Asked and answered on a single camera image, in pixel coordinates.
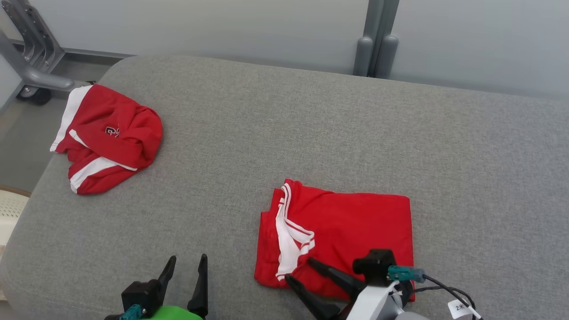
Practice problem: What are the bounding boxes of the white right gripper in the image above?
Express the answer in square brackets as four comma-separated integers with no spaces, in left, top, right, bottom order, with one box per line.
[284,257,414,320]

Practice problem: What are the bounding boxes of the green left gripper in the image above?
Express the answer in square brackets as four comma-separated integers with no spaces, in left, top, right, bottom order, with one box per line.
[104,254,209,320]

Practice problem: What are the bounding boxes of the red Bulls basketball jersey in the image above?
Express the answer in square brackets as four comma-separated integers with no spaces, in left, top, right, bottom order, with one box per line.
[253,178,416,303]

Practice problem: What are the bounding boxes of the red shorts white stripes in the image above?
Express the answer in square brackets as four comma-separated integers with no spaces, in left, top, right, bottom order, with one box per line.
[50,84,164,196]

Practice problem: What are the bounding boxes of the grey fabric sofa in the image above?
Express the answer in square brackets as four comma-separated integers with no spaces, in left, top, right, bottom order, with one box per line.
[0,54,569,320]

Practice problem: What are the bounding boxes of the cream plastic laundry basket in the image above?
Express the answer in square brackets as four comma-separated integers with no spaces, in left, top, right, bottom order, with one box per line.
[0,186,32,247]

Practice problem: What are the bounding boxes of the black caster wheel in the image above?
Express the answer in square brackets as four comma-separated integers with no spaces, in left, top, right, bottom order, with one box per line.
[18,86,52,106]

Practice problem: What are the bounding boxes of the left camera cable teal plug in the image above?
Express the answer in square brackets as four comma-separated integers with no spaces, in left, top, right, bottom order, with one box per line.
[118,304,147,320]

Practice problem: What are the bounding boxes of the white right cable tape tag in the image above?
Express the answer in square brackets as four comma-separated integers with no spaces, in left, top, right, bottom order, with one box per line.
[447,299,474,320]

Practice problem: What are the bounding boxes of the grey metal trolley frame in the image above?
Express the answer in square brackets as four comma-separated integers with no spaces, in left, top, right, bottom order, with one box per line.
[0,0,75,105]

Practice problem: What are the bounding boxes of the grey partition base rail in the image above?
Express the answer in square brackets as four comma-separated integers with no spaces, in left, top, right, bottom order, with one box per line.
[9,39,134,59]

